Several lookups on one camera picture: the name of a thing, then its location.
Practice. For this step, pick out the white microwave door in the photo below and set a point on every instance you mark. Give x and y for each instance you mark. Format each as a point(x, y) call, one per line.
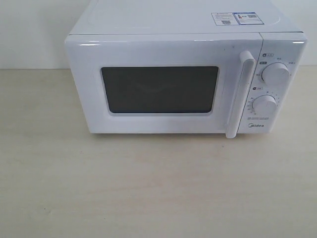
point(163, 83)

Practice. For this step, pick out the white Midea microwave oven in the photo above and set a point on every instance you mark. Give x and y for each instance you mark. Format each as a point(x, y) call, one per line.
point(283, 41)

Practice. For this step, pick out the white lower timer knob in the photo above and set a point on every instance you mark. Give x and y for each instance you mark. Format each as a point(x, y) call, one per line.
point(264, 105)

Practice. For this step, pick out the white upper power knob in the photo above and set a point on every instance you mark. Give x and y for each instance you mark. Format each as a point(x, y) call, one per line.
point(275, 74)

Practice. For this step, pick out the warning label sticker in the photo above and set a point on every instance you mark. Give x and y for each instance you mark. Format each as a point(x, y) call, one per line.
point(236, 18)

